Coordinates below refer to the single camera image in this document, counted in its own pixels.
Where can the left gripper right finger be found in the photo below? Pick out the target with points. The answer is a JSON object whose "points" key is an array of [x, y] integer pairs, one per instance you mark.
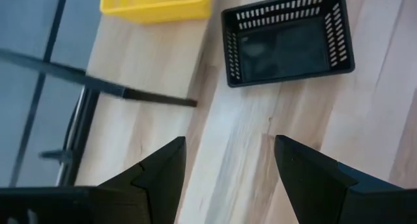
{"points": [[309, 178]]}

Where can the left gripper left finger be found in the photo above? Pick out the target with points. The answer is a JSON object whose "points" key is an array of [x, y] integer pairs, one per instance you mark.
{"points": [[156, 178]]}

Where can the black plastic basket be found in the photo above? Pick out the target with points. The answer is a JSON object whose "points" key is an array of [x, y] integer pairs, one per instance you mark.
{"points": [[283, 51]]}

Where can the black metal wooden shelf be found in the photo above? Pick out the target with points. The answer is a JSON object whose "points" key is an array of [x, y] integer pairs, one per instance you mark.
{"points": [[146, 96]]}

